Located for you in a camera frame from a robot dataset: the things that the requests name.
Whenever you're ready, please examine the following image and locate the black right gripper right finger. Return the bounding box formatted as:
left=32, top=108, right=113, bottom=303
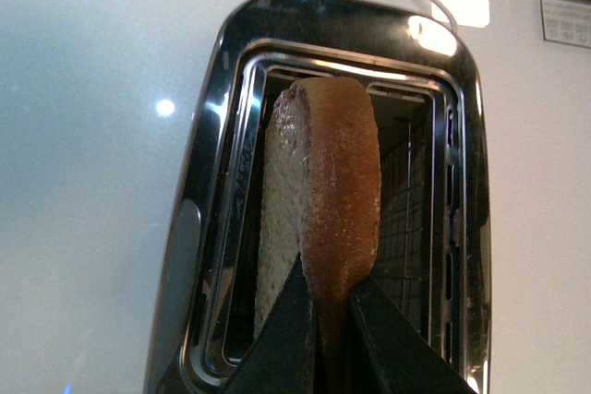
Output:
left=349, top=278, right=473, bottom=393

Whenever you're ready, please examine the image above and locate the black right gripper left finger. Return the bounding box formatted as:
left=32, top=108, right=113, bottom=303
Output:
left=221, top=257, right=317, bottom=393

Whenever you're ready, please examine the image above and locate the brown bread slice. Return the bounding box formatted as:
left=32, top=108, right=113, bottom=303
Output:
left=254, top=77, right=381, bottom=393

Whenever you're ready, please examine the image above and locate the white chrome two-slot toaster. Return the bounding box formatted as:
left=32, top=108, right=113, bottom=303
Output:
left=144, top=0, right=490, bottom=393

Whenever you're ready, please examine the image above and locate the label sticker on table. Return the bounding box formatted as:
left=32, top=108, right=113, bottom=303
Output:
left=540, top=0, right=591, bottom=48

